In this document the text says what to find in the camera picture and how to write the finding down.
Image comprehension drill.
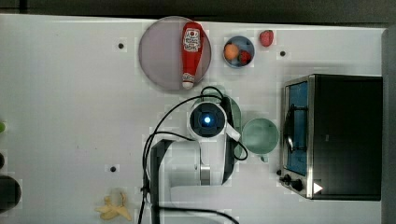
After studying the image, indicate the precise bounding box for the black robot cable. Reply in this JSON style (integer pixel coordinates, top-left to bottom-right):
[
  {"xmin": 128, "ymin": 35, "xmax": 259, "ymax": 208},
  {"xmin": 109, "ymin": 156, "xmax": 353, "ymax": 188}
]
[{"xmin": 136, "ymin": 86, "xmax": 249, "ymax": 224}]

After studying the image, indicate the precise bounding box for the green mug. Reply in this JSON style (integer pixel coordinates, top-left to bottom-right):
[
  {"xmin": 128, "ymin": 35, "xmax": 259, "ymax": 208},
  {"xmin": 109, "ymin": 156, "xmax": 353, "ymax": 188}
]
[{"xmin": 242, "ymin": 118, "xmax": 279, "ymax": 162}]

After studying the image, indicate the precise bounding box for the red ketchup bottle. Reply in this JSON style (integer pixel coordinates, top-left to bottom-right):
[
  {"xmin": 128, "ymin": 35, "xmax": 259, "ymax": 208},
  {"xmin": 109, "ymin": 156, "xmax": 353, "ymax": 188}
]
[{"xmin": 181, "ymin": 21, "xmax": 204, "ymax": 90}]

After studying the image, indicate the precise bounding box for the black toaster oven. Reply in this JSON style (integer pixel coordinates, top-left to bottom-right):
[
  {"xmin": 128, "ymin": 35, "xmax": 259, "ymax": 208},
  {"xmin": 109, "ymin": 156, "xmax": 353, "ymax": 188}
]
[{"xmin": 276, "ymin": 74, "xmax": 383, "ymax": 201}]

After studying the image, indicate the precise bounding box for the black cylinder base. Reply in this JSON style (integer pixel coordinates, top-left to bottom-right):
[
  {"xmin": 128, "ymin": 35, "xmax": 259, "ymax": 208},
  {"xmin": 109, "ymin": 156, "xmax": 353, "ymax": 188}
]
[{"xmin": 0, "ymin": 175, "xmax": 21, "ymax": 213}]

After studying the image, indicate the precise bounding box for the orange toy fruit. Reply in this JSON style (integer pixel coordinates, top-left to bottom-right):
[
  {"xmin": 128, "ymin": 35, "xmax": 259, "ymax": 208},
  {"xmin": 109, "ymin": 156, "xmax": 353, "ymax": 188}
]
[{"xmin": 223, "ymin": 44, "xmax": 239, "ymax": 61}]

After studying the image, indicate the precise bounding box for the grey round plate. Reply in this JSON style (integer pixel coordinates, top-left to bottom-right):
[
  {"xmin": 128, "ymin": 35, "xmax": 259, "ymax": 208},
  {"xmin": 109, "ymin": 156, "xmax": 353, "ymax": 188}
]
[{"xmin": 138, "ymin": 16, "xmax": 211, "ymax": 91}]

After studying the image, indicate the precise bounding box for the green toy lime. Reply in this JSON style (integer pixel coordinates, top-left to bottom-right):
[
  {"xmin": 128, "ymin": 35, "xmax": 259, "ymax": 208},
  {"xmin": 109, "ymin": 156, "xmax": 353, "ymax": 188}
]
[{"xmin": 0, "ymin": 122, "xmax": 6, "ymax": 133}]

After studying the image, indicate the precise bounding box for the blue bowl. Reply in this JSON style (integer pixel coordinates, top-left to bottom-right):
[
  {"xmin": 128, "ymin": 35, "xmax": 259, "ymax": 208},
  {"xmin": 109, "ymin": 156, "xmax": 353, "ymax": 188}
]
[{"xmin": 223, "ymin": 35, "xmax": 255, "ymax": 68}]

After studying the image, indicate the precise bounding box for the red toy strawberry in bowl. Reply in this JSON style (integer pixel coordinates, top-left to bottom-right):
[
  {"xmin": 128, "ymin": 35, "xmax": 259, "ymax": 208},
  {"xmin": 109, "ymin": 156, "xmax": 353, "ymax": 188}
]
[{"xmin": 238, "ymin": 50, "xmax": 251, "ymax": 65}]

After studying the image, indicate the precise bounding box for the peeled toy banana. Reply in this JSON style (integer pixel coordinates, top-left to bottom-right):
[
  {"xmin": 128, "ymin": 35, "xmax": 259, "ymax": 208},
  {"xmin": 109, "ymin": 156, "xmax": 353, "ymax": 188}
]
[{"xmin": 94, "ymin": 189, "xmax": 133, "ymax": 221}]

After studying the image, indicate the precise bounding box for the pink toy strawberry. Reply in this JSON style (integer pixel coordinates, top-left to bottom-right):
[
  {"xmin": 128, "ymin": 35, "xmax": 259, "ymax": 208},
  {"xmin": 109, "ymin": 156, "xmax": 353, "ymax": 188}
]
[{"xmin": 260, "ymin": 30, "xmax": 274, "ymax": 48}]

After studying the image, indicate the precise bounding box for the green plastic strainer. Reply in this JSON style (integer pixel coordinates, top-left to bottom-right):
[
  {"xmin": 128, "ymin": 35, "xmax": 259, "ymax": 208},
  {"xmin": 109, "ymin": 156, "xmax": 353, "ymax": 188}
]
[{"xmin": 194, "ymin": 85, "xmax": 248, "ymax": 161}]

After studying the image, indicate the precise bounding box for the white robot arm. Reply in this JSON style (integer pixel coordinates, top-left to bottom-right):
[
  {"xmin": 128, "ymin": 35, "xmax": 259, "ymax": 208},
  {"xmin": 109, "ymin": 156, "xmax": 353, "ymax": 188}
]
[{"xmin": 148, "ymin": 97, "xmax": 240, "ymax": 224}]

